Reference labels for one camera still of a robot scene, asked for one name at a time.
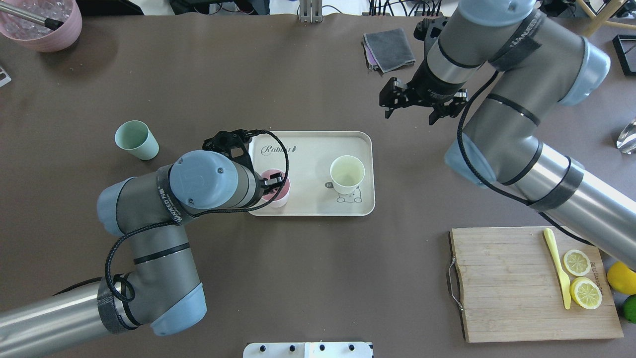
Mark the whole yellow lemon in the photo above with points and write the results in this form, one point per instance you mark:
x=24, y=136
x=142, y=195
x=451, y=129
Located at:
x=622, y=279

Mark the green cup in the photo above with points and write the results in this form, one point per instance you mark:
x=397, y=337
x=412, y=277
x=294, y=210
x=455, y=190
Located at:
x=136, y=139

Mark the wooden cutting board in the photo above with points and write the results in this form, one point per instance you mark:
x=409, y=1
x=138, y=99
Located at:
x=508, y=289

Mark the green lime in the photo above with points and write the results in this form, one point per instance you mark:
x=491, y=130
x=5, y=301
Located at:
x=629, y=309

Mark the grey cloth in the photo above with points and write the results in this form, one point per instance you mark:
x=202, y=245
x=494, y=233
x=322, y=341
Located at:
x=391, y=47

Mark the clear glass object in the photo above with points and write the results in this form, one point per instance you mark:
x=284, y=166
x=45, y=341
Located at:
x=626, y=141

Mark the black frame object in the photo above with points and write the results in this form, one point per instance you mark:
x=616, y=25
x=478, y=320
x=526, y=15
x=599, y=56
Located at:
x=625, y=45

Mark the metal scoop handle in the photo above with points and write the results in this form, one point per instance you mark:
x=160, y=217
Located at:
x=46, y=22

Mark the purple cloth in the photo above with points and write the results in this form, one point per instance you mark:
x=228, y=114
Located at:
x=372, y=62

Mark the yellow plastic knife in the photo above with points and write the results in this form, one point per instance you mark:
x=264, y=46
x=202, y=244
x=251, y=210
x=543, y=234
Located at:
x=563, y=278

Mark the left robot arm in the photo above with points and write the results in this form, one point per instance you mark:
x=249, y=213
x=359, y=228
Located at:
x=149, y=275

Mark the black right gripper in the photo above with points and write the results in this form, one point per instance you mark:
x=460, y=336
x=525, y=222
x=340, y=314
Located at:
x=426, y=87

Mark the beige rabbit tray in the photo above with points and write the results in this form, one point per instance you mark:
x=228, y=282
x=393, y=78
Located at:
x=308, y=156

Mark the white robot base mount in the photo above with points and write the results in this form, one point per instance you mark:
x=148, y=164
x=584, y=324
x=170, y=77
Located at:
x=309, y=350

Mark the pink bowl of ice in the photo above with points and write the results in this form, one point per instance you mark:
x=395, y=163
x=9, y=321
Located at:
x=38, y=37

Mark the pale yellow cup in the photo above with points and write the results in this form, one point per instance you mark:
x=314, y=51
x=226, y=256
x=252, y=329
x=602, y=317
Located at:
x=346, y=172

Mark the pink cup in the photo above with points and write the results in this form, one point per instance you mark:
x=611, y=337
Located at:
x=282, y=198

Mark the lemon half slice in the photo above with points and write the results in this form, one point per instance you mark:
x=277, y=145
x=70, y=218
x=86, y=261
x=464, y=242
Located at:
x=586, y=293
x=576, y=262

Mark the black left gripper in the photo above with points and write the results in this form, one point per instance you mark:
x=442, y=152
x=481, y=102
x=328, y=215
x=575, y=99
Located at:
x=262, y=191

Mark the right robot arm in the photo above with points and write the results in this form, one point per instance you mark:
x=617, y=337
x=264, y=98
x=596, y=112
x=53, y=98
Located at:
x=541, y=64

